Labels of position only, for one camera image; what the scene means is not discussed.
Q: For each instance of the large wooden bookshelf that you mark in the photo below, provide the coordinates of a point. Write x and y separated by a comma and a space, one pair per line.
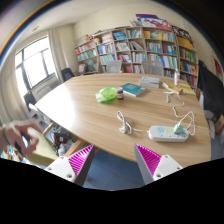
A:
133, 45

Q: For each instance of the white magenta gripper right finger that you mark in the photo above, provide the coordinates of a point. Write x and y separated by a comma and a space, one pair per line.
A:
154, 166

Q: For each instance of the white power strip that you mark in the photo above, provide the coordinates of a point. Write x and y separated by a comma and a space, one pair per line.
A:
166, 134

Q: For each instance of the white spray bottle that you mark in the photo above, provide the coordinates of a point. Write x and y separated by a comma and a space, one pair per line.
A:
177, 78

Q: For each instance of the teal book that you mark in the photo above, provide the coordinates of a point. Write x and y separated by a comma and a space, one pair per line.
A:
133, 89

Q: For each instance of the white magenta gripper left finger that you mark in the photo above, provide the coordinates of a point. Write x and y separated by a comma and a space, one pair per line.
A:
75, 167

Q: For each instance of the beige curtain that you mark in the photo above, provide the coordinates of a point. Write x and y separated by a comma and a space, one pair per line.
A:
57, 53

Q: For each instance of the green plastic bag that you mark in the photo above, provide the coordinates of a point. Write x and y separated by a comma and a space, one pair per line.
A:
106, 94

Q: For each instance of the yellow paper sheet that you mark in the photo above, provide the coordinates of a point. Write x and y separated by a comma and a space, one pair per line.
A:
182, 88

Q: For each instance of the grey office chair right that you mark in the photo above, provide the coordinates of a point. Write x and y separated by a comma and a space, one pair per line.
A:
153, 67

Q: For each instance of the black chair at right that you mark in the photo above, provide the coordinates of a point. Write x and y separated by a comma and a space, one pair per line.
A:
213, 90

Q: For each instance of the green charger plug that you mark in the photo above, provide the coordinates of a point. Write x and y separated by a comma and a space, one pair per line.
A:
178, 128

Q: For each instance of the black chair by window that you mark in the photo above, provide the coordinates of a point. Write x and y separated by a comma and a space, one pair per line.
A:
67, 74

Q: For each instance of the grey office chair left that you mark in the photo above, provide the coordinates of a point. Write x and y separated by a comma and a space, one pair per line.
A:
114, 66

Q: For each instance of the grey office chair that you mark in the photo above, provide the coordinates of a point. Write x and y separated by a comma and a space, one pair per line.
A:
153, 67
114, 66

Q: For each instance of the person's left hand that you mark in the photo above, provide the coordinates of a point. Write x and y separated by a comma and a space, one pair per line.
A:
16, 132

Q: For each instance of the window with dark frame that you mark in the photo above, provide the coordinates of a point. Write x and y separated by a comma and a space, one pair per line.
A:
34, 64

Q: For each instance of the grey box of tissues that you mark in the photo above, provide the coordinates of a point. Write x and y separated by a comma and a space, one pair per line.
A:
149, 81

